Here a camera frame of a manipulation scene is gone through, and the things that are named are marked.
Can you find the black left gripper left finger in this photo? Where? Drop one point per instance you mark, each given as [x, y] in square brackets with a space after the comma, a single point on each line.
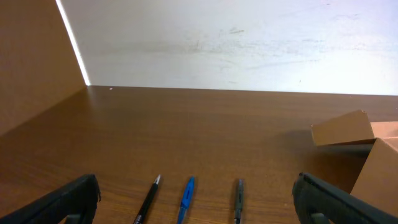
[75, 202]

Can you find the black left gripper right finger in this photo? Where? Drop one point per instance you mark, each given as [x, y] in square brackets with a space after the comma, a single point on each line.
[317, 201]

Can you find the brown cardboard box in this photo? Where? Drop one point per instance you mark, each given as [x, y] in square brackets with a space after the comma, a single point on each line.
[353, 132]

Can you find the black marker pen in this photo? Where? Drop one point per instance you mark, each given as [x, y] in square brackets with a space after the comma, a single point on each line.
[141, 216]

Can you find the dark grey pen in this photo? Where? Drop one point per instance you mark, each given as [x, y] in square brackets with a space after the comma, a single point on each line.
[238, 206]

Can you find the blue pen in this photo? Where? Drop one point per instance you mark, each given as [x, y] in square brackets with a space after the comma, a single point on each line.
[186, 200]

